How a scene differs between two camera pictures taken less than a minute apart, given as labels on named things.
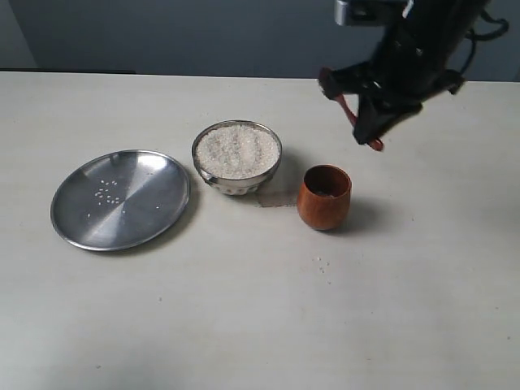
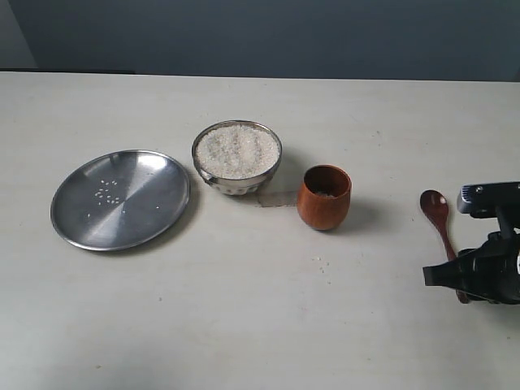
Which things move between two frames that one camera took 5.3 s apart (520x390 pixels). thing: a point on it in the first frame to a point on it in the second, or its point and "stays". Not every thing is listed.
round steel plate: [119, 199] stays
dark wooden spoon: [331, 86] to [435, 203]
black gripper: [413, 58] to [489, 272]
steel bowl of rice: [236, 157] stays
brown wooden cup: [323, 197] stays
